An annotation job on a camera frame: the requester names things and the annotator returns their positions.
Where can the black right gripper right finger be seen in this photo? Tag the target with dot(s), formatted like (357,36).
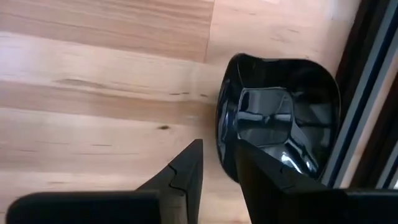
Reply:
(273,199)

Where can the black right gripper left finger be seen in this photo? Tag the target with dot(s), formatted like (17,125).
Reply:
(180,186)

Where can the wavy square black plate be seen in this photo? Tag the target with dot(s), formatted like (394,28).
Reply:
(264,118)

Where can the black aluminium table frame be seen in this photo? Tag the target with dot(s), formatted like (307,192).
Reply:
(354,56)

